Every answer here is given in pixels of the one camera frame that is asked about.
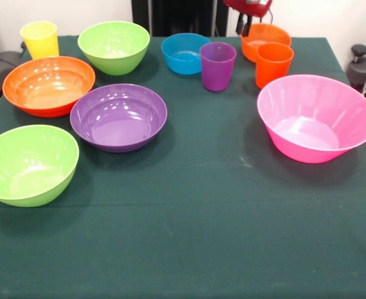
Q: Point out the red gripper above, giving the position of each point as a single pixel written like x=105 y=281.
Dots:
x=248 y=8

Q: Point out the small orange plastic bowl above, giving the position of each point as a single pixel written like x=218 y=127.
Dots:
x=270 y=34

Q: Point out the purple plastic cup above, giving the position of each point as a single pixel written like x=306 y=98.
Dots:
x=217 y=68

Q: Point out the orange plastic cup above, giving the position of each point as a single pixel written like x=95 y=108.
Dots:
x=271 y=68

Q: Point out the pink plastic bowl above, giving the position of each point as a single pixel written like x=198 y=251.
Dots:
x=313 y=124

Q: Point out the blue plastic bowl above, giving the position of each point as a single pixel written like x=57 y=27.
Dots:
x=179 y=59

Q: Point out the black stand with knob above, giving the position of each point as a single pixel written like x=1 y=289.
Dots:
x=362 y=67

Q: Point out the lime green plastic bowl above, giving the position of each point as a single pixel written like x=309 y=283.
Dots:
x=30 y=168
x=114 y=60

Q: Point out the purple plastic bowl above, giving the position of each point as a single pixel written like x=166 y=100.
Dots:
x=117 y=124

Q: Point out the dark green tablecloth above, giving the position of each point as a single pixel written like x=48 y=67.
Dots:
x=201 y=218

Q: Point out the yellow plastic cup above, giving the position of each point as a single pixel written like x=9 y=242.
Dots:
x=42 y=43

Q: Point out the wide orange plastic bowl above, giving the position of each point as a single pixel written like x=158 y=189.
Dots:
x=45 y=90

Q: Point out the black office chair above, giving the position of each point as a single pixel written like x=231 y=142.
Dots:
x=2 y=67

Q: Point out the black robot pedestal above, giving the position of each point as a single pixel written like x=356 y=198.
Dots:
x=182 y=15

